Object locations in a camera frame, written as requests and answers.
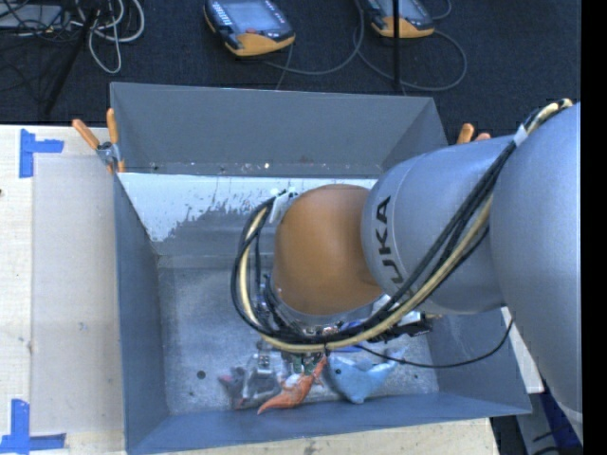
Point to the grey metal bin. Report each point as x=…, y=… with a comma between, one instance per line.
x=199, y=311

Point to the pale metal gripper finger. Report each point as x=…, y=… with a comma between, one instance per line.
x=263, y=360
x=265, y=381

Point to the blue toy dolphin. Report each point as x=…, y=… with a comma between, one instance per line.
x=355, y=377

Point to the orange toy dinosaur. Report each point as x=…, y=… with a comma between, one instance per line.
x=296, y=389

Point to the dark grey toy animal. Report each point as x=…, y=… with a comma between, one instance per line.
x=233, y=387

